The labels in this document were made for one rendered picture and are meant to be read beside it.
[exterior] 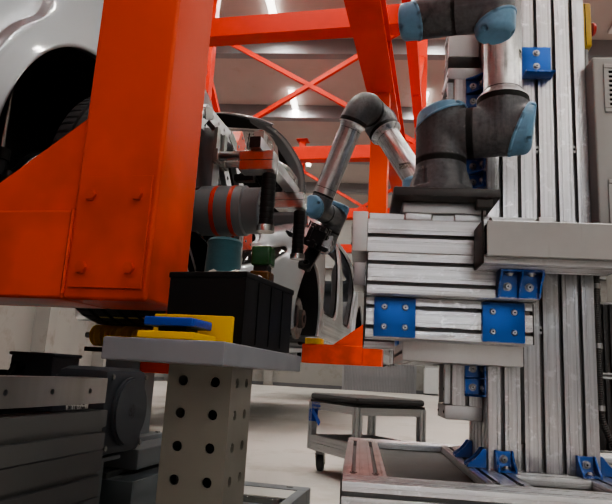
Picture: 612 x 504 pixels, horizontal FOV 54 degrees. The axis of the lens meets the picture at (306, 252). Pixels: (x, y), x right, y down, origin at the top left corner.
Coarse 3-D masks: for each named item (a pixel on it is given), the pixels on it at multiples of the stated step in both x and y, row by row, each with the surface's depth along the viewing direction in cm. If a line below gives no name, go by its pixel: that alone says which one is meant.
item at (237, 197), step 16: (208, 192) 165; (224, 192) 163; (240, 192) 162; (256, 192) 162; (208, 208) 163; (224, 208) 162; (240, 208) 161; (256, 208) 160; (192, 224) 166; (208, 224) 164; (224, 224) 163; (240, 224) 162; (256, 224) 162
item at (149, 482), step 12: (108, 468) 159; (144, 468) 149; (156, 468) 153; (108, 480) 132; (120, 480) 136; (132, 480) 141; (144, 480) 136; (156, 480) 141; (108, 492) 131; (120, 492) 131; (132, 492) 130; (144, 492) 136
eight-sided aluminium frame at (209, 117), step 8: (208, 112) 164; (208, 120) 166; (216, 120) 171; (224, 128) 177; (232, 136) 183; (232, 144) 183; (232, 168) 188; (224, 176) 190; (232, 176) 189; (224, 184) 191; (240, 184) 192; (240, 240) 192
